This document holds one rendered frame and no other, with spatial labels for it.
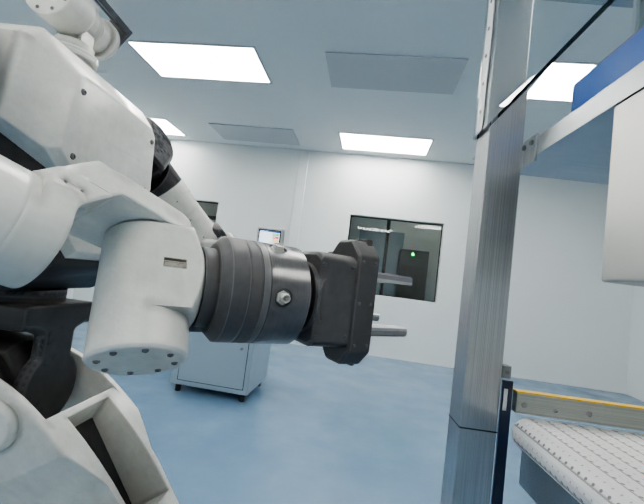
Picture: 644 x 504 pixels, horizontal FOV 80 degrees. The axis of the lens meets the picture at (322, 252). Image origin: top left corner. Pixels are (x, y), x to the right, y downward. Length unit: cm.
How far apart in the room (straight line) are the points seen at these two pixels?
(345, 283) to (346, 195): 539
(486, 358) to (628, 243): 30
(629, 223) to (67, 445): 65
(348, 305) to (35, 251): 24
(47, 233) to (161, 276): 8
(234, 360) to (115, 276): 280
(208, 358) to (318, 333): 281
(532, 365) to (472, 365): 540
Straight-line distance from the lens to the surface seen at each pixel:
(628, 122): 54
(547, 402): 73
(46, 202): 26
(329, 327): 35
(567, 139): 65
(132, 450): 66
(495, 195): 71
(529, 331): 602
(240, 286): 29
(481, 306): 69
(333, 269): 34
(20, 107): 53
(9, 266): 26
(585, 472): 59
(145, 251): 30
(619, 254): 50
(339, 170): 584
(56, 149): 53
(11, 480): 60
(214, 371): 314
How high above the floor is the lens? 101
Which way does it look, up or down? 4 degrees up
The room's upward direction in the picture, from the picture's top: 7 degrees clockwise
